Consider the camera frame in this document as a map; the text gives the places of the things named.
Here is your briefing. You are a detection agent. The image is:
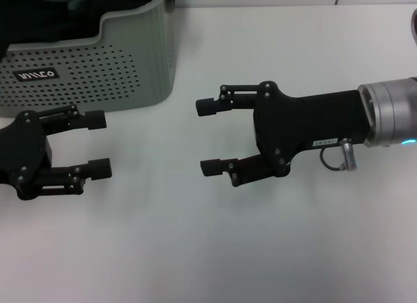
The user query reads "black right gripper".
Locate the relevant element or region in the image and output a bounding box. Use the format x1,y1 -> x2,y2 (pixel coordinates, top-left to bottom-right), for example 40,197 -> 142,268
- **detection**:
195,81 -> 375,188

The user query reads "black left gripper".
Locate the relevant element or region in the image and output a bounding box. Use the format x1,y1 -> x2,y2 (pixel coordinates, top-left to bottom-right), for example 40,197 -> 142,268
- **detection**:
0,104 -> 113,200

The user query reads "green perforated plastic storage box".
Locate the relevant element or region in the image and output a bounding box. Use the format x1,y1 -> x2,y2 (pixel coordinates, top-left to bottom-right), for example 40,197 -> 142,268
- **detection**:
0,0 -> 179,119

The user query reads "dark cloth pile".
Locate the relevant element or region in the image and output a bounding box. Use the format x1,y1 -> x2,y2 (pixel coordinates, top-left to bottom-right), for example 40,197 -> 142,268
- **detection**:
0,0 -> 164,58

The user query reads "black cable silver plug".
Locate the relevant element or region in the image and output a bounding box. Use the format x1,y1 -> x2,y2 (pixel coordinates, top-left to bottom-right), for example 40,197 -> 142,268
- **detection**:
319,137 -> 359,171

